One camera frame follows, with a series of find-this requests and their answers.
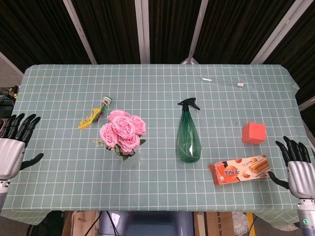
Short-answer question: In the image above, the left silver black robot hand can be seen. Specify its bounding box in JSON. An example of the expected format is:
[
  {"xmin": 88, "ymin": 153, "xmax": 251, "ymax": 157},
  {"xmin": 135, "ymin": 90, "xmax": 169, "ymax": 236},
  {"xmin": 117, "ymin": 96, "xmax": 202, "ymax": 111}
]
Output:
[{"xmin": 0, "ymin": 113, "xmax": 44, "ymax": 180}]

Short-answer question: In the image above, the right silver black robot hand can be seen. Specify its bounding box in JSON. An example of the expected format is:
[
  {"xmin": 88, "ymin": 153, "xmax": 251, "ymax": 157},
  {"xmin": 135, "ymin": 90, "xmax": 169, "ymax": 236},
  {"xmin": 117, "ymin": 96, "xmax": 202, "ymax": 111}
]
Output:
[{"xmin": 267, "ymin": 136, "xmax": 315, "ymax": 199}]

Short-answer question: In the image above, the pink rose bouquet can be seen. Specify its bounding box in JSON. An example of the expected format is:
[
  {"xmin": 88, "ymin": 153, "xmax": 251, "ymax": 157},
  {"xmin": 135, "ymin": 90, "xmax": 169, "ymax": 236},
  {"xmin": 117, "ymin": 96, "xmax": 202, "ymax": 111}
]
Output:
[{"xmin": 93, "ymin": 110, "xmax": 147, "ymax": 162}]

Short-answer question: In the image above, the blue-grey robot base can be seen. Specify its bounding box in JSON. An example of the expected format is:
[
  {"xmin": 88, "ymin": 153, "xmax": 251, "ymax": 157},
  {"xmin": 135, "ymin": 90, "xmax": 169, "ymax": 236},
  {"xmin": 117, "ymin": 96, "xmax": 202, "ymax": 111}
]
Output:
[{"xmin": 99, "ymin": 210, "xmax": 195, "ymax": 236}]

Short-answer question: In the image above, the clear glass cup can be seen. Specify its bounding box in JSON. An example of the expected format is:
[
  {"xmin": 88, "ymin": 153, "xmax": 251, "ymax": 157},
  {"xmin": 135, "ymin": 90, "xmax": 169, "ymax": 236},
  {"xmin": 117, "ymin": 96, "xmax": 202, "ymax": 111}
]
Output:
[{"xmin": 119, "ymin": 147, "xmax": 141, "ymax": 169}]

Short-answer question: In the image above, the green checked tablecloth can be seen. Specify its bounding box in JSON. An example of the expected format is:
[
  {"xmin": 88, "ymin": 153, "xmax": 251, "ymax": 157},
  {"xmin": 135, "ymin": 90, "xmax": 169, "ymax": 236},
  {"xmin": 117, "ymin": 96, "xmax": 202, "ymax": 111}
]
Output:
[{"xmin": 0, "ymin": 63, "xmax": 315, "ymax": 226}]

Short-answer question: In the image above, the orange snack package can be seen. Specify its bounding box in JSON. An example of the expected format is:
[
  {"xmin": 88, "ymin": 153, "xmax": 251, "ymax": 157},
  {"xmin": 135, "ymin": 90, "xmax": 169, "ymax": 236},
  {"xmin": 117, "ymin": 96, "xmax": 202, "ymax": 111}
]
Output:
[{"xmin": 208, "ymin": 154, "xmax": 271, "ymax": 185}]

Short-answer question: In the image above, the orange foam cube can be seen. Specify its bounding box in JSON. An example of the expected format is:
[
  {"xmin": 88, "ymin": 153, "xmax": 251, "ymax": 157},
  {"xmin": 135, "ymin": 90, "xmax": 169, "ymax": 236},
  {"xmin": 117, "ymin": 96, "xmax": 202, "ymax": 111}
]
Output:
[{"xmin": 242, "ymin": 121, "xmax": 267, "ymax": 145}]

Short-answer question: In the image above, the yellow feather shuttlecock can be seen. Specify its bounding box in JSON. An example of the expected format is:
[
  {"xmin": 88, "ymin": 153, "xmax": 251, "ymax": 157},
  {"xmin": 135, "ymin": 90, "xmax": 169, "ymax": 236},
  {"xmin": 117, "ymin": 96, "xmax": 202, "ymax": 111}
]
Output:
[{"xmin": 78, "ymin": 96, "xmax": 113, "ymax": 129}]

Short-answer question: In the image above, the brown cardboard box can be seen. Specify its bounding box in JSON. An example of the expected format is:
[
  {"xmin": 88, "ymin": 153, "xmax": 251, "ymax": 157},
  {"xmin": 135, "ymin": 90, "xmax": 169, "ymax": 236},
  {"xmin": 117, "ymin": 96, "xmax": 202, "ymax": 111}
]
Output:
[
  {"xmin": 61, "ymin": 210, "xmax": 101, "ymax": 236},
  {"xmin": 194, "ymin": 211, "xmax": 233, "ymax": 236}
]

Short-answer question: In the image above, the green plastic spray bottle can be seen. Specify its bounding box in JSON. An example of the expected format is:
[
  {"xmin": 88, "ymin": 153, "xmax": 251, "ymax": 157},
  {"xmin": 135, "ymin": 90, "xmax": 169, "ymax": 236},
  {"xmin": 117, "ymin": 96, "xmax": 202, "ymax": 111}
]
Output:
[{"xmin": 177, "ymin": 97, "xmax": 202, "ymax": 163}]

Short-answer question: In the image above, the dark pleated curtain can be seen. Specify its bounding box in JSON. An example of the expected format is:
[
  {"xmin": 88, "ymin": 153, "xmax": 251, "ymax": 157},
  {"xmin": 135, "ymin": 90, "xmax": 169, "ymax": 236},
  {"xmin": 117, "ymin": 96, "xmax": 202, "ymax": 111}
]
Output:
[{"xmin": 0, "ymin": 0, "xmax": 315, "ymax": 104}]

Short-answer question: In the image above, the black device with cables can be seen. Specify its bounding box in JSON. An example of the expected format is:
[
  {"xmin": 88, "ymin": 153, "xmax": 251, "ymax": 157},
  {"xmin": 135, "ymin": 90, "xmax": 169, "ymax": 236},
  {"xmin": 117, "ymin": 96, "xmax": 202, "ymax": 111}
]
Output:
[{"xmin": 0, "ymin": 85, "xmax": 20, "ymax": 118}]

